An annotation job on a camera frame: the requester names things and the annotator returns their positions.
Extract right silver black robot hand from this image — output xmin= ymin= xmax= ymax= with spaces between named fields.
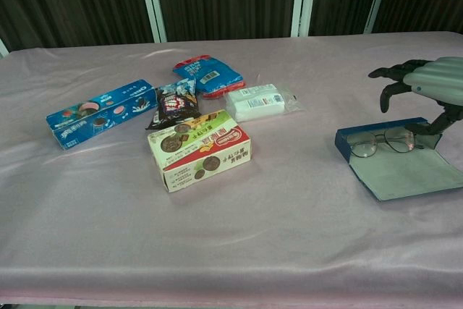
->
xmin=368 ymin=56 xmax=463 ymax=138

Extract long blue cookie pack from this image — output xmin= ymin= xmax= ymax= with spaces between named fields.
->
xmin=46 ymin=79 xmax=158 ymax=151

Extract pink tablecloth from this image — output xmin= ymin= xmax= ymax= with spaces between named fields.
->
xmin=0 ymin=30 xmax=463 ymax=305

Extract blue red snack bag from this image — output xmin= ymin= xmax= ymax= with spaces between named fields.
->
xmin=171 ymin=54 xmax=245 ymax=101

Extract thin metal frame eyeglasses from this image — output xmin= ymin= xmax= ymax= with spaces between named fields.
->
xmin=347 ymin=127 xmax=426 ymax=159

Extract white tissue pack in plastic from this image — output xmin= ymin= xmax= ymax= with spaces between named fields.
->
xmin=224 ymin=82 xmax=305 ymax=123

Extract green white biscuit box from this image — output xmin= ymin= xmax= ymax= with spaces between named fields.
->
xmin=147 ymin=109 xmax=253 ymax=193

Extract black snack bag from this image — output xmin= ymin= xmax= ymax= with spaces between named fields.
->
xmin=145 ymin=77 xmax=203 ymax=131

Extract blue glasses case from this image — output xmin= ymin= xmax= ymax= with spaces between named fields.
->
xmin=334 ymin=117 xmax=463 ymax=202

